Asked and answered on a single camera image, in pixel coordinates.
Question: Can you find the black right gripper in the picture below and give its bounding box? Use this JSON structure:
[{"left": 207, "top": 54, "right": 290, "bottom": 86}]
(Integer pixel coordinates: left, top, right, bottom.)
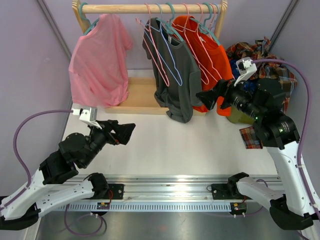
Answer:
[{"left": 196, "top": 74, "right": 266, "bottom": 121}]

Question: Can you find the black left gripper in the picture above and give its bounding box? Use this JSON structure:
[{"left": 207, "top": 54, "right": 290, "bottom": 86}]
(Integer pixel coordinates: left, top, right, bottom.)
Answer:
[{"left": 81, "top": 119, "right": 136, "bottom": 168}]

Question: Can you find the red brown plaid shirt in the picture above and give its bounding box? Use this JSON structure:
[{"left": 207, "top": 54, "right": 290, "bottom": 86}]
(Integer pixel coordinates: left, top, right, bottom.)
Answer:
[{"left": 226, "top": 37, "right": 298, "bottom": 149}]

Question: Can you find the pink hanger with plaid shirt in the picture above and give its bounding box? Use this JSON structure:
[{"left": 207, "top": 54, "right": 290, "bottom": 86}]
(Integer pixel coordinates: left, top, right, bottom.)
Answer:
[{"left": 135, "top": 3, "right": 170, "bottom": 88}]

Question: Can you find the light blue wire hanger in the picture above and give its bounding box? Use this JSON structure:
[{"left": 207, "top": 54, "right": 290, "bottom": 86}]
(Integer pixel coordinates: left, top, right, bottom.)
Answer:
[{"left": 141, "top": 14, "right": 183, "bottom": 87}]

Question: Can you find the blue plaid shirt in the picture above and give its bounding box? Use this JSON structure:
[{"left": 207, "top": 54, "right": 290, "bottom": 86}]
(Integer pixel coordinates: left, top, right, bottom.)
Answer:
[{"left": 230, "top": 57, "right": 257, "bottom": 86}]

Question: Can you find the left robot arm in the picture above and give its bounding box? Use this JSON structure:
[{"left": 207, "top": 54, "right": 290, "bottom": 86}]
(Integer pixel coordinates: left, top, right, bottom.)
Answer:
[{"left": 0, "top": 120, "right": 136, "bottom": 231}]

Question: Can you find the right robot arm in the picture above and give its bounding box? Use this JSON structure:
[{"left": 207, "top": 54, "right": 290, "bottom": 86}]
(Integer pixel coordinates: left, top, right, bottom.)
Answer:
[{"left": 196, "top": 78, "right": 320, "bottom": 231}]

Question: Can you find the dark grey shirt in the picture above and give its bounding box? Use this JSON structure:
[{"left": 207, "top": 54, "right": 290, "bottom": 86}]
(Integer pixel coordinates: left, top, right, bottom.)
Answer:
[{"left": 142, "top": 17, "right": 202, "bottom": 124}]

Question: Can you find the teal hanger with orange shirt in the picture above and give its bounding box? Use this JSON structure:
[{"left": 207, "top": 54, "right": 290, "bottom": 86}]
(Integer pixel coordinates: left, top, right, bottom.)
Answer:
[{"left": 193, "top": 2, "right": 221, "bottom": 46}]

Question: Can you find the pink shirt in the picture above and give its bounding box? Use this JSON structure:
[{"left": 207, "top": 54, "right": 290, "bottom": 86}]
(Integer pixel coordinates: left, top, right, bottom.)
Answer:
[{"left": 68, "top": 14, "right": 133, "bottom": 108}]

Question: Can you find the pink hanger at rack end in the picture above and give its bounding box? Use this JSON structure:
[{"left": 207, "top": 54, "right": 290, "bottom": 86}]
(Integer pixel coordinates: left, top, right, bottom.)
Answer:
[{"left": 209, "top": 3, "right": 218, "bottom": 32}]

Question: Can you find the teal hanger with grey shirt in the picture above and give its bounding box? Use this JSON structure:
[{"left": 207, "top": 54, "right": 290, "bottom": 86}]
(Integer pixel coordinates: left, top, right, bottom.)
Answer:
[{"left": 157, "top": 1, "right": 186, "bottom": 42}]

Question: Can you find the blue hanger at rack end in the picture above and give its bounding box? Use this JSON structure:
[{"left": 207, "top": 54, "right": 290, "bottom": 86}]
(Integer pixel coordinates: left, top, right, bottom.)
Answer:
[{"left": 212, "top": 3, "right": 222, "bottom": 34}]

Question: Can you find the teal hanger with pink shirt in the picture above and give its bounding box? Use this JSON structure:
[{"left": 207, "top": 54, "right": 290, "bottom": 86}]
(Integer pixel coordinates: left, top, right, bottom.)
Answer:
[{"left": 79, "top": 2, "right": 100, "bottom": 36}]

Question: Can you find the green laundry basket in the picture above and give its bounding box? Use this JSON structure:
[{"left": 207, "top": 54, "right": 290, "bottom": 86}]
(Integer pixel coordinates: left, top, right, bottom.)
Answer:
[{"left": 226, "top": 106, "right": 254, "bottom": 125}]

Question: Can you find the wooden clothes rack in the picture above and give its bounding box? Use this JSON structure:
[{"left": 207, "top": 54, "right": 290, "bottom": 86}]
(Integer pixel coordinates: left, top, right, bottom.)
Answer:
[{"left": 72, "top": 0, "right": 228, "bottom": 115}]

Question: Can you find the pink empty wire hanger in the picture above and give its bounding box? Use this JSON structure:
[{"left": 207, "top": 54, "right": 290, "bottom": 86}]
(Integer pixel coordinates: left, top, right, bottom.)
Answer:
[
  {"left": 190, "top": 17, "right": 222, "bottom": 79},
  {"left": 172, "top": 3, "right": 211, "bottom": 89}
]

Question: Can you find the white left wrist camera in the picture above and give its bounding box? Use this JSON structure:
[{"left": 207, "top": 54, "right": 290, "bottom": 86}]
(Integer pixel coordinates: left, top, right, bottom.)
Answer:
[{"left": 71, "top": 106, "right": 102, "bottom": 129}]

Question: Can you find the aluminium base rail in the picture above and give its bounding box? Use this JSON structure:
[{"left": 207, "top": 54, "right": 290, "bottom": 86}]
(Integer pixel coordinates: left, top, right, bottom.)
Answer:
[{"left": 68, "top": 175, "right": 242, "bottom": 212}]

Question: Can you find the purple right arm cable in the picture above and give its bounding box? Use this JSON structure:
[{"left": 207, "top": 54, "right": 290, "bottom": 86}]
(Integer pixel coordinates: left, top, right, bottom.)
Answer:
[{"left": 251, "top": 59, "right": 320, "bottom": 222}]

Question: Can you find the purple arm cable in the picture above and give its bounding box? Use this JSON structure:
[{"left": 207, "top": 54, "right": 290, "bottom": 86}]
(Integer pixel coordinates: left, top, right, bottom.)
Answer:
[
  {"left": 0, "top": 109, "right": 75, "bottom": 210},
  {"left": 251, "top": 59, "right": 320, "bottom": 222}
]

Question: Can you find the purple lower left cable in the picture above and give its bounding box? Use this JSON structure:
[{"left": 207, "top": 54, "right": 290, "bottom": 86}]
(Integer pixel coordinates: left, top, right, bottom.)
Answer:
[{"left": 63, "top": 204, "right": 108, "bottom": 237}]

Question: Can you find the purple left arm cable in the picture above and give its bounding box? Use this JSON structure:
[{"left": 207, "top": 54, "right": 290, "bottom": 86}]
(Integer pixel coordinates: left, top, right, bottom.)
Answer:
[{"left": 0, "top": 109, "right": 75, "bottom": 210}]

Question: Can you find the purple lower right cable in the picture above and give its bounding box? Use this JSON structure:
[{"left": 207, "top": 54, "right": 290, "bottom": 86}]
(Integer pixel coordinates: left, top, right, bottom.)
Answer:
[{"left": 204, "top": 204, "right": 266, "bottom": 218}]

